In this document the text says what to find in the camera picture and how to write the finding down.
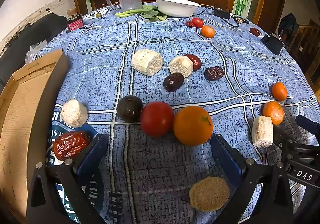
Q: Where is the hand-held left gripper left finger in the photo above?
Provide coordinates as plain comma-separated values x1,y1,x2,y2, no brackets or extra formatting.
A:
26,133,110,224

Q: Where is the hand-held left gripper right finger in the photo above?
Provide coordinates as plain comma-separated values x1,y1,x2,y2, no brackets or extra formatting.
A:
211,133,295,224

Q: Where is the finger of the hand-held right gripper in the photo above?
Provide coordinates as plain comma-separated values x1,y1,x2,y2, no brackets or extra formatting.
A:
296,114,320,137
272,136,320,165

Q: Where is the wrinkled bright red jujube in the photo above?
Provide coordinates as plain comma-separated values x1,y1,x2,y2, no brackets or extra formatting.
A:
52,131,91,161

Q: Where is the large orange mandarin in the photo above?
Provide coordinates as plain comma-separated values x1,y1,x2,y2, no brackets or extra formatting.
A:
173,106,214,146

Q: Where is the brown cardboard box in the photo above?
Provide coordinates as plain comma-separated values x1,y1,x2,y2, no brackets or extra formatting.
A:
0,49,70,224

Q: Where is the round brown corn slice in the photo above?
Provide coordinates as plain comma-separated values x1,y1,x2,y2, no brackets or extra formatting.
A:
189,176,231,213

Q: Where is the dark purple passion fruit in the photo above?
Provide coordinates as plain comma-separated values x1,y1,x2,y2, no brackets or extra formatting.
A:
116,95,144,123

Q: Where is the large red tomato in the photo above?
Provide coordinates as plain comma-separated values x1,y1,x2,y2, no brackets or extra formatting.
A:
140,102,175,138

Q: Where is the wrinkled dark jujube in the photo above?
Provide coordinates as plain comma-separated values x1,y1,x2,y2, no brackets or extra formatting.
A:
204,66,224,81

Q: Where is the black small box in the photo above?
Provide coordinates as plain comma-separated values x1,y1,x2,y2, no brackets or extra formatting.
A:
261,33,285,55

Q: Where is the dark purple jujube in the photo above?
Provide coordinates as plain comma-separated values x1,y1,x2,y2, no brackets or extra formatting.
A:
163,72,185,93

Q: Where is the shiny dark red jujube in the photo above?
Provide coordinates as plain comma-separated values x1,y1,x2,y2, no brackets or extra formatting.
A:
184,54,202,72

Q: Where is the black backpack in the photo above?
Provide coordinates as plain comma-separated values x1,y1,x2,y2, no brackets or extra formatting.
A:
278,13,299,42

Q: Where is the clear plastic bag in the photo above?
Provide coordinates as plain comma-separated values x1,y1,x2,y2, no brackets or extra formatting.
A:
25,39,48,63

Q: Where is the wooden door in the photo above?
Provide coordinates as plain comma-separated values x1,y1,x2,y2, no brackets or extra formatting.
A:
257,0,287,31

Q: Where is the power plug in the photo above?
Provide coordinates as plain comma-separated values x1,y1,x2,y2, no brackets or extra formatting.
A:
232,14,250,25

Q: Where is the pink small box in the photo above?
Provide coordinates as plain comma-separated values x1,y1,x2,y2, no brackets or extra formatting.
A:
66,13,84,33

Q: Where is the dark sofa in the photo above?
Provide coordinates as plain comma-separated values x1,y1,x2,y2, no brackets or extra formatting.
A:
0,13,68,85

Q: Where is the blue plaid tablecloth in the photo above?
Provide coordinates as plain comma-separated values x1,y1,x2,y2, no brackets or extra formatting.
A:
25,5,319,224

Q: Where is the black power adapter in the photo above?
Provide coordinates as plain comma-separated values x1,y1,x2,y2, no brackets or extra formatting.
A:
213,7,232,19

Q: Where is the white bowl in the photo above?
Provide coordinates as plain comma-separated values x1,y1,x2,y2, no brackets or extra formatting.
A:
152,0,201,18

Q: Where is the green leafy vegetable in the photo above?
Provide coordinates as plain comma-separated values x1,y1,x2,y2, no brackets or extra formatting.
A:
115,5,168,22

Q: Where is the black cable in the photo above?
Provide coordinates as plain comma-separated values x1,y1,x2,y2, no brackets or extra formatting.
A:
197,5,215,15

